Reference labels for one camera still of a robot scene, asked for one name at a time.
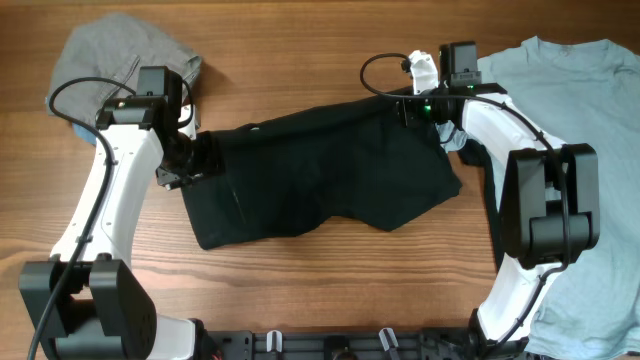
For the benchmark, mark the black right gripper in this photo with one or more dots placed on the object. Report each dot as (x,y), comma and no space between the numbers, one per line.
(408,115)

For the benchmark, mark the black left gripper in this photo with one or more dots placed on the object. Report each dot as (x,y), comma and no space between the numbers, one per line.
(172,179)

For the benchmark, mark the black shorts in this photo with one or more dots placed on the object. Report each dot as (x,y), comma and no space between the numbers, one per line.
(285,177)

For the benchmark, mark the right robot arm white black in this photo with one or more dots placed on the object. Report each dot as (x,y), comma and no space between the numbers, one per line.
(548,212)

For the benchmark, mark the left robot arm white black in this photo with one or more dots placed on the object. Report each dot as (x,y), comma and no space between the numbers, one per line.
(84,301)

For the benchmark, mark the folded blue denim garment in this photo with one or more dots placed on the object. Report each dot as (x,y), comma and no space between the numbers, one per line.
(84,134)

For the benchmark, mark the folded grey shirt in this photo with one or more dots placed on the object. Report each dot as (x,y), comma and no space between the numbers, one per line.
(115,46)

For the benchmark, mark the light blue t-shirt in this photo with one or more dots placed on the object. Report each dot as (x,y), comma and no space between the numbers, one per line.
(557,130)

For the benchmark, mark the black mounting rail base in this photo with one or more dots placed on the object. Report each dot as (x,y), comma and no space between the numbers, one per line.
(428,344)

